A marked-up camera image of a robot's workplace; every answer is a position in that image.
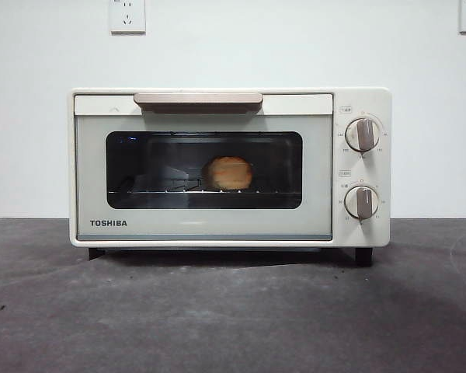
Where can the white Toshiba toaster oven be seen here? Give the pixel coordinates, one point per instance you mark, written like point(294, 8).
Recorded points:
point(367, 233)

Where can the golden bread roll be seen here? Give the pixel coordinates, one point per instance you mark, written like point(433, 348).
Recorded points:
point(228, 173)

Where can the beige oven knob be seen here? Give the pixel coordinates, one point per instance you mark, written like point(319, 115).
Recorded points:
point(361, 202)
point(362, 134)

